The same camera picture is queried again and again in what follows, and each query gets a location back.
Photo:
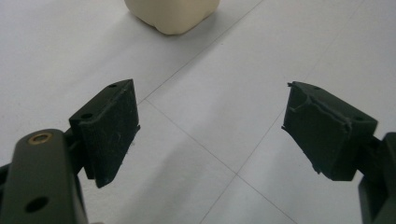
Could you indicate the cream plastic container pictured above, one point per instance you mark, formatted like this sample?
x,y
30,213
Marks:
x,y
172,14

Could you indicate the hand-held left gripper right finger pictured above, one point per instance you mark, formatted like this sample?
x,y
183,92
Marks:
x,y
327,137

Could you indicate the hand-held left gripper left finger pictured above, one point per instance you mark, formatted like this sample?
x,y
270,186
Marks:
x,y
107,137

